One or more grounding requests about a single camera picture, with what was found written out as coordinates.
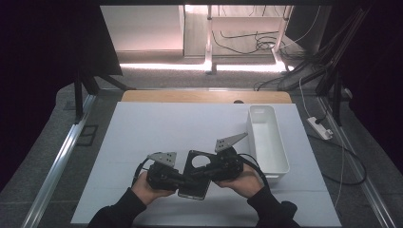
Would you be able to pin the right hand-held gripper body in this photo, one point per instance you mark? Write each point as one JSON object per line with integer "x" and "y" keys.
{"x": 226, "y": 163}

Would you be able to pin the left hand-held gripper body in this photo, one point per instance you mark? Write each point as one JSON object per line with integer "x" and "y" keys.
{"x": 163, "y": 172}

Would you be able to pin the black phone case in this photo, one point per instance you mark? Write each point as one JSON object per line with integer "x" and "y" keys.
{"x": 198, "y": 190}

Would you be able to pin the person's left hand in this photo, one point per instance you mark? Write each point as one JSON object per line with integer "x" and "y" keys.
{"x": 147, "y": 191}

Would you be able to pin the person's right hand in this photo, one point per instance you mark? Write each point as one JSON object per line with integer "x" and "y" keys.
{"x": 245, "y": 185}

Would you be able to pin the white plastic bin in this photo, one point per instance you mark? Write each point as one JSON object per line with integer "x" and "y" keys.
{"x": 269, "y": 148}

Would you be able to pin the white table mat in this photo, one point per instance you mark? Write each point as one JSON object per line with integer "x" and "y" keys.
{"x": 164, "y": 126}

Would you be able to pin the wooden table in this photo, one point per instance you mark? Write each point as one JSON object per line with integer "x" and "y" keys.
{"x": 190, "y": 96}

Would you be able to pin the dark floor socket plate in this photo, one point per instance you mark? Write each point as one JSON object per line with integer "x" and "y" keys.
{"x": 87, "y": 135}

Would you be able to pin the white power strip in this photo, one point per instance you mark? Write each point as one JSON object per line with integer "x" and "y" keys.
{"x": 319, "y": 128}

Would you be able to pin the white cabinet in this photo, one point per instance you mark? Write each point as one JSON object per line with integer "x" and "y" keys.
{"x": 142, "y": 28}

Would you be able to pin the black curtain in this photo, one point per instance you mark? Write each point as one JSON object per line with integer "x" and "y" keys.
{"x": 47, "y": 47}
{"x": 380, "y": 79}

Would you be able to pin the aluminium rail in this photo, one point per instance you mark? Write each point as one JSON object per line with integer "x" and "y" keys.
{"x": 60, "y": 164}
{"x": 355, "y": 164}

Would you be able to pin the black camera stand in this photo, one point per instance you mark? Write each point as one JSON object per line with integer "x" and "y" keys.
{"x": 79, "y": 95}
{"x": 335, "y": 95}

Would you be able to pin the white desk frame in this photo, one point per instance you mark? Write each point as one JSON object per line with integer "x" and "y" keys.
{"x": 209, "y": 41}

